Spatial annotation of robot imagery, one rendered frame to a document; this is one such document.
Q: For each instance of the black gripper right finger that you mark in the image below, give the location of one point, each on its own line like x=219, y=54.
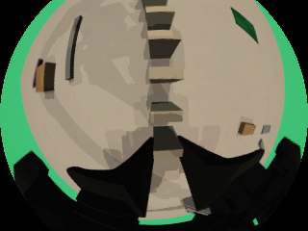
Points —
x=209, y=174

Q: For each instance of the brown rectangular block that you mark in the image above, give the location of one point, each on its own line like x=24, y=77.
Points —
x=246, y=128

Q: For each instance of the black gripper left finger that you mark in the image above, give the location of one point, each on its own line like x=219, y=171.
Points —
x=129, y=182

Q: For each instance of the dark green flat square mat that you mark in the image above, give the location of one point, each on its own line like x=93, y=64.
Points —
x=244, y=23

